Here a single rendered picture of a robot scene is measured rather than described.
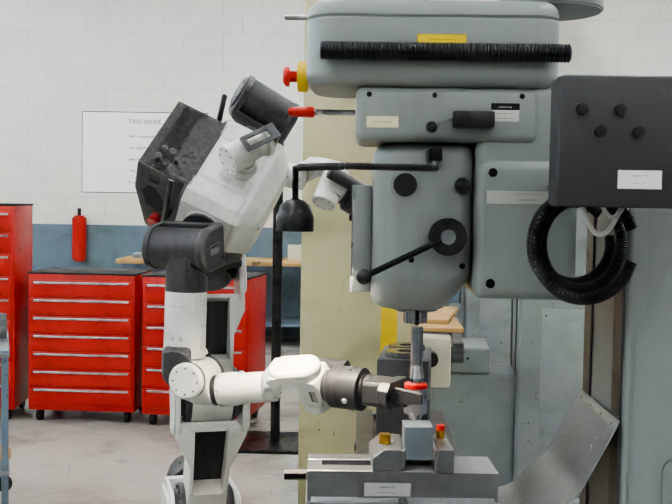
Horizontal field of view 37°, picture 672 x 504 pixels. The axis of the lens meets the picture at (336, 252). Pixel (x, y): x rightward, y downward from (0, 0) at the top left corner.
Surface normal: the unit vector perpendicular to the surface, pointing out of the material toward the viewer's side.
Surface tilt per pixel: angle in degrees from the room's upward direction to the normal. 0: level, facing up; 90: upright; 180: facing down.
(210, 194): 58
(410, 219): 90
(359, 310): 90
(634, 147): 90
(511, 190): 90
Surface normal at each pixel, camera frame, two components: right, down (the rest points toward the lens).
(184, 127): 0.23, -0.48
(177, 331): -0.27, 0.03
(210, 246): 0.95, 0.04
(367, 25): -0.03, 0.05
